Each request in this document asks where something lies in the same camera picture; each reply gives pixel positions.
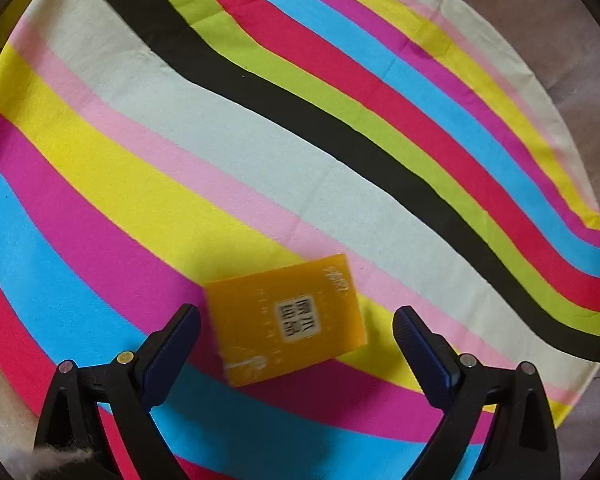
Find colourful striped cloth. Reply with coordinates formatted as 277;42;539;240
0;0;600;479

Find orange box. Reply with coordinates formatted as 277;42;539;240
204;254;367;388

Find beige velvet cushion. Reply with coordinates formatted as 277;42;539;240
0;370;38;479

